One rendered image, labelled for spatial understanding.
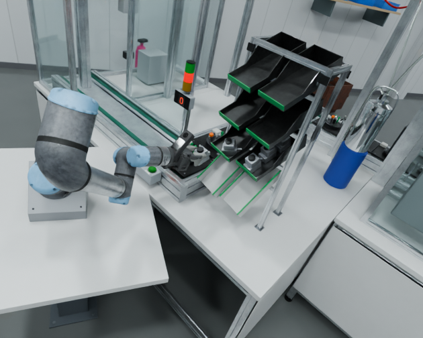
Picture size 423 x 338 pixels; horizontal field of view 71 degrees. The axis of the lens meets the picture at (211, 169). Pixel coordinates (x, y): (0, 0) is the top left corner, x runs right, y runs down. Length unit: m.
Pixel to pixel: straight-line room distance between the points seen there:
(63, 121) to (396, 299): 1.77
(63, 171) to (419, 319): 1.80
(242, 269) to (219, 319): 0.89
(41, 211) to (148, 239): 0.45
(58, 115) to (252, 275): 0.95
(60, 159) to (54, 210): 0.65
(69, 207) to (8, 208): 0.26
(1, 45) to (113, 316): 3.95
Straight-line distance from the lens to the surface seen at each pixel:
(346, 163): 1.93
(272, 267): 1.38
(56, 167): 0.77
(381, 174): 2.27
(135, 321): 2.10
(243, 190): 1.36
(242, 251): 1.38
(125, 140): 1.71
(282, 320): 2.31
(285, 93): 1.13
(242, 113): 1.26
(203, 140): 1.79
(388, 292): 1.95
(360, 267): 1.91
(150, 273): 1.24
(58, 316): 2.14
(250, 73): 1.22
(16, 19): 4.92
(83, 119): 0.78
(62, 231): 1.39
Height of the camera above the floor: 1.91
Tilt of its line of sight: 37 degrees down
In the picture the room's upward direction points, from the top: 14 degrees clockwise
